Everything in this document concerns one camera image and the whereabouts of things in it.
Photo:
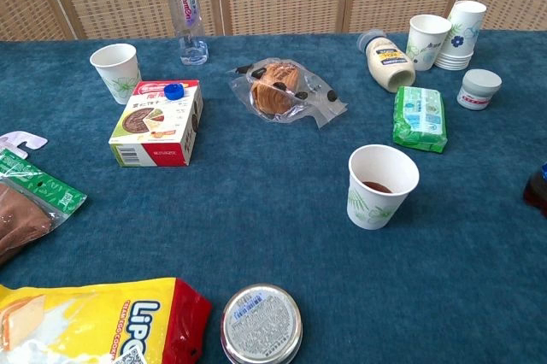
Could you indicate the brown drink bottle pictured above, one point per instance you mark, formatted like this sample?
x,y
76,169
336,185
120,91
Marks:
x,y
538,193

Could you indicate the paper cup green flower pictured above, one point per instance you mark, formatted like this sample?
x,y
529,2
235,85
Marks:
x,y
372,206
119,78

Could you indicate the blue bottle cap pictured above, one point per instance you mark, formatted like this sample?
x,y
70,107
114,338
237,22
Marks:
x,y
175,91

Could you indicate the mayonnaise squeeze bottle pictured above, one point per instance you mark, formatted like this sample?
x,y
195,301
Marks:
x,y
391,65

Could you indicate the clear water bottle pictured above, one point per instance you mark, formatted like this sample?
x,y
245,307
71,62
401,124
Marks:
x,y
186,9

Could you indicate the empty paper cup green print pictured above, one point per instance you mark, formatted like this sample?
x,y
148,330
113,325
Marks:
x,y
425,50

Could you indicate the paper cup stack blue flower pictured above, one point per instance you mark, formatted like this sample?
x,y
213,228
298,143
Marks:
x,y
463,35

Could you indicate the blue table cloth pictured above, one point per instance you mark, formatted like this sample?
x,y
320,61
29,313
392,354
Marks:
x,y
273,210

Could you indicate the bread in clear bag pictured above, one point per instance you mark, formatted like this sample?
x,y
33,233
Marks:
x,y
273,90

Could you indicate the red white cookie box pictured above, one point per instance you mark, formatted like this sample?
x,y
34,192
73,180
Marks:
x,y
149,125

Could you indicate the green tissue pack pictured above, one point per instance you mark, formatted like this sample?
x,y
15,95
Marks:
x,y
421,118

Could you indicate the round metal tin can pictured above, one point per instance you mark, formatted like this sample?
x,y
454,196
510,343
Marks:
x,y
260,325

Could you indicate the small white jar grey lid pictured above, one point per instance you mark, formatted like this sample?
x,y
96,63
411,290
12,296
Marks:
x,y
478,90

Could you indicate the toothbrush blister pack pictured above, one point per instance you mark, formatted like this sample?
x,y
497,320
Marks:
x,y
25,141

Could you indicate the yellow red cookie bag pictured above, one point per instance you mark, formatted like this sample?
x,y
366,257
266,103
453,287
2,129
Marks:
x,y
85,325

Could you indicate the green brown snack bag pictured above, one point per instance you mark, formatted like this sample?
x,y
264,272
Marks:
x,y
25,210

